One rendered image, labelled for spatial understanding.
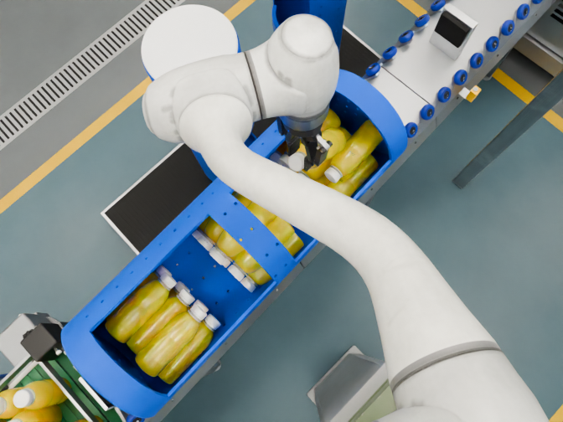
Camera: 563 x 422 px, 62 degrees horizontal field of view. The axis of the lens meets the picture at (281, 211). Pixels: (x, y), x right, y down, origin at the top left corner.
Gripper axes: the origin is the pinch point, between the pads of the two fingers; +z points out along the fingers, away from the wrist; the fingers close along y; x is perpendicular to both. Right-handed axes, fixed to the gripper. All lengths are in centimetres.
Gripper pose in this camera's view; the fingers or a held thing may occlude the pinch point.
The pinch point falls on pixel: (302, 153)
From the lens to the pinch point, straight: 102.4
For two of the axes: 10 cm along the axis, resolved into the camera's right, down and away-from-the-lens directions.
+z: 0.3, 2.6, 9.6
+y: -7.2, -6.6, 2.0
